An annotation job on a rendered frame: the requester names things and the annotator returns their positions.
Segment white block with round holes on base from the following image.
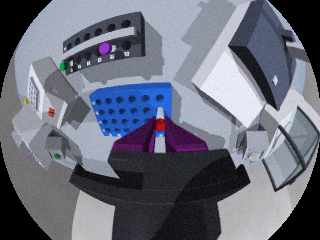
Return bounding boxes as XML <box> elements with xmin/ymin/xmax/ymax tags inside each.
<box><xmin>11</xmin><ymin>102</ymin><xmax>71</xmax><ymax>170</ymax></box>

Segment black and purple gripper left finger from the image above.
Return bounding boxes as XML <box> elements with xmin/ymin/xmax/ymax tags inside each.
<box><xmin>111</xmin><ymin>116</ymin><xmax>156</xmax><ymax>152</ymax></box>

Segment white block with grey holes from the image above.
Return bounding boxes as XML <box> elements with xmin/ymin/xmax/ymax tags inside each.
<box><xmin>28</xmin><ymin>56</ymin><xmax>78</xmax><ymax>129</ymax></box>

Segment red-capped sample tube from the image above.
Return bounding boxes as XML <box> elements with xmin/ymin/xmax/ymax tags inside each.
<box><xmin>155</xmin><ymin>107</ymin><xmax>165</xmax><ymax>131</ymax></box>

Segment blue tube rack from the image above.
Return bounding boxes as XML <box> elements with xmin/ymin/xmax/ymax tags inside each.
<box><xmin>89</xmin><ymin>83</ymin><xmax>172</xmax><ymax>137</ymax></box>

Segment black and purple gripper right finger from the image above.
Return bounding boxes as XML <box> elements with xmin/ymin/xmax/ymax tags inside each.
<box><xmin>164</xmin><ymin>116</ymin><xmax>209</xmax><ymax>153</ymax></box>

